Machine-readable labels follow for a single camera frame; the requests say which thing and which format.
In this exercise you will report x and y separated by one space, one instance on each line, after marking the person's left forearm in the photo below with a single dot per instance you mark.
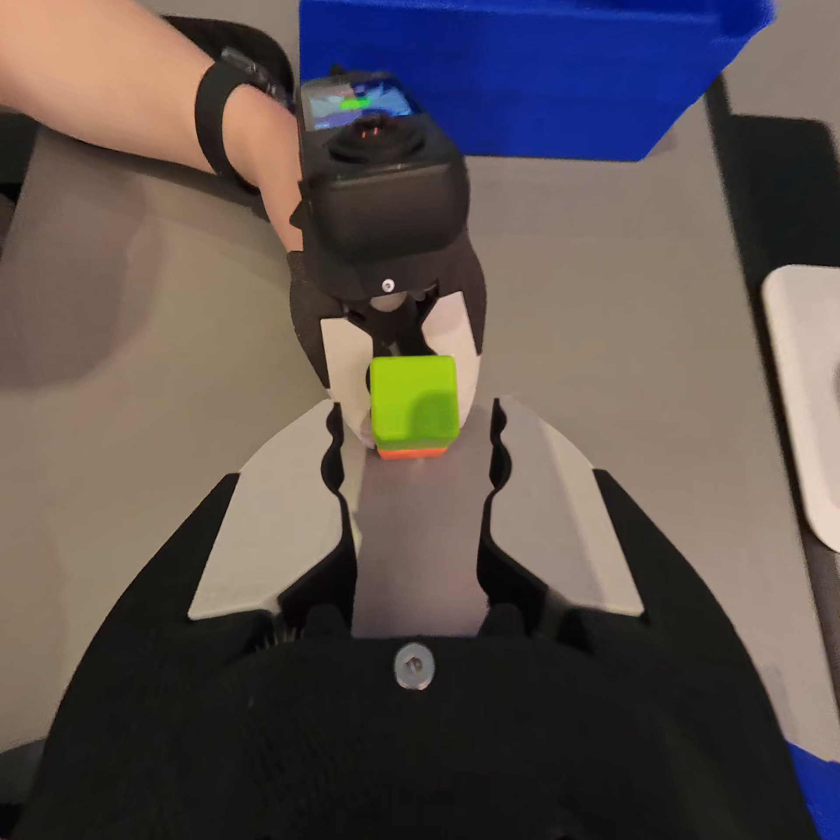
98 79

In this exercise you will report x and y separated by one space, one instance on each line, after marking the person's left hand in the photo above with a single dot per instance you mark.
269 164

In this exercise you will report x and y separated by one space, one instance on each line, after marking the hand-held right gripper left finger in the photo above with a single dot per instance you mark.
275 531

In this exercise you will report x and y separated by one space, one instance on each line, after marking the blue plastic bin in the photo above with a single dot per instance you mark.
538 79
820 794

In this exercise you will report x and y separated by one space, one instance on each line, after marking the white document stand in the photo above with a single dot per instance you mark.
807 394

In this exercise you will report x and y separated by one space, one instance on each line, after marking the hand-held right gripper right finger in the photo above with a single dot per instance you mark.
561 531

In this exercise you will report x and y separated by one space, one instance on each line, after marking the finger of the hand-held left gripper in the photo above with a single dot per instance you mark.
344 374
453 334

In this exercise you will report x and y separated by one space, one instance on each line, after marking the orange cube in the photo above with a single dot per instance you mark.
410 454

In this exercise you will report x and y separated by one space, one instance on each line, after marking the green cube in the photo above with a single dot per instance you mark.
410 400

